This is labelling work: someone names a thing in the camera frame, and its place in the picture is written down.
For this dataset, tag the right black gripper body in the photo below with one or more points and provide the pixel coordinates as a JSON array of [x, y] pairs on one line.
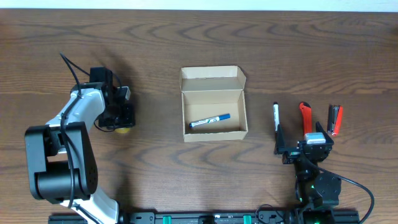
[[300, 150]]

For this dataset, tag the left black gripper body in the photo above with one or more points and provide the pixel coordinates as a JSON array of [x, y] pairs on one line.
[[123, 116]]

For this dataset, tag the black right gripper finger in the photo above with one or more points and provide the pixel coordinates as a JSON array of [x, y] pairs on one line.
[[279, 141], [319, 129]]

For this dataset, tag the yellow tape roll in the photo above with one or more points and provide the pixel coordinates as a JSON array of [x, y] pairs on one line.
[[122, 130]]

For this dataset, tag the red black stapler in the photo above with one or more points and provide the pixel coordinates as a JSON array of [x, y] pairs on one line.
[[335, 116]]

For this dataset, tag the orange utility knife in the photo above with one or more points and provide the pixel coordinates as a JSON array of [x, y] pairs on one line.
[[306, 112]]

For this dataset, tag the black white marker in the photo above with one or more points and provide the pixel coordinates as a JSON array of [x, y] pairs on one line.
[[276, 116]]

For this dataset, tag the blue marker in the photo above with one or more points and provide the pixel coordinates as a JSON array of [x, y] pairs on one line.
[[209, 120]]

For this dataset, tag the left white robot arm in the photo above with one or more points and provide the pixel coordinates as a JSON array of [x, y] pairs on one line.
[[60, 160]]

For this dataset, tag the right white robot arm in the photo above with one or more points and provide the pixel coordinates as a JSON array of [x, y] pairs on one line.
[[317, 191]]

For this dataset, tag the open cardboard box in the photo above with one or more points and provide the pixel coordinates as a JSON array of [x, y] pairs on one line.
[[213, 91]]

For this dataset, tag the black mounting rail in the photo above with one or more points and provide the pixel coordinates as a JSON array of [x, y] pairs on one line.
[[263, 216]]

